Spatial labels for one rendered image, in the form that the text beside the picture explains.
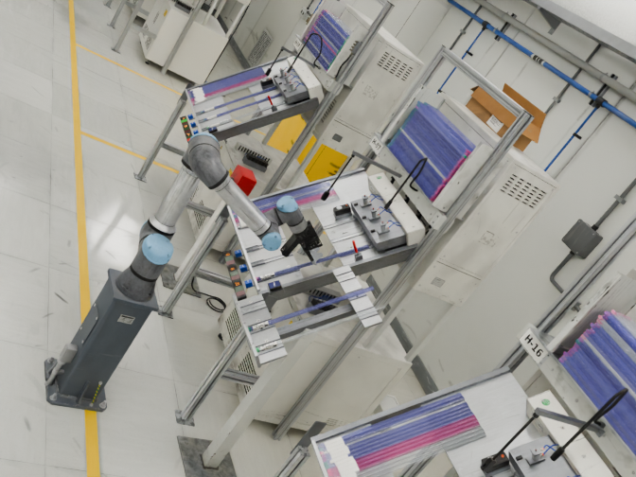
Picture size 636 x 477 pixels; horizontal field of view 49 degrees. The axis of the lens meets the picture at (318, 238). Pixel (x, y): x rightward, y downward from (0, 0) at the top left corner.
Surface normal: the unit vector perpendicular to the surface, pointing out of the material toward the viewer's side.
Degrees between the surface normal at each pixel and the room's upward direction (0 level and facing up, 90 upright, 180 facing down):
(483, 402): 45
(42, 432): 0
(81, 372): 90
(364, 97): 90
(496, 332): 90
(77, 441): 0
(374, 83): 90
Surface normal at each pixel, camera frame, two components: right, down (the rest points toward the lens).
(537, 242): -0.79, -0.32
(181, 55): 0.29, 0.56
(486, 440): -0.17, -0.77
